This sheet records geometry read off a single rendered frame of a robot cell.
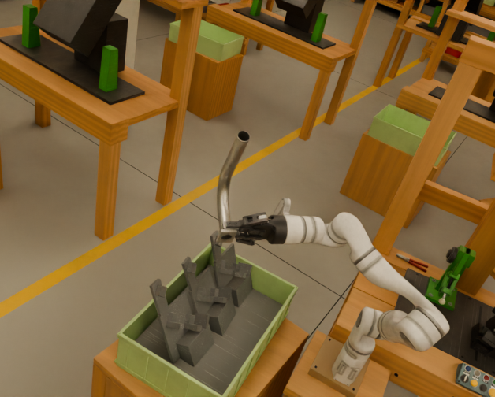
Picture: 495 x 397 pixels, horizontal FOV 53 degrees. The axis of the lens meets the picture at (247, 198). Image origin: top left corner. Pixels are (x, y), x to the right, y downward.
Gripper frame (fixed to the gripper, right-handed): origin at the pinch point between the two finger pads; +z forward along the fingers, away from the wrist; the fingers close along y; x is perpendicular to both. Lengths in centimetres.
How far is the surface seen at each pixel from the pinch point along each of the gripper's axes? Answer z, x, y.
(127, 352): 20, -9, 68
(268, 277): -37, 20, 76
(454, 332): -114, -9, 72
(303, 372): -43, -20, 71
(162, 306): 9, 2, 56
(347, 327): -65, -4, 72
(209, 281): -10, 15, 68
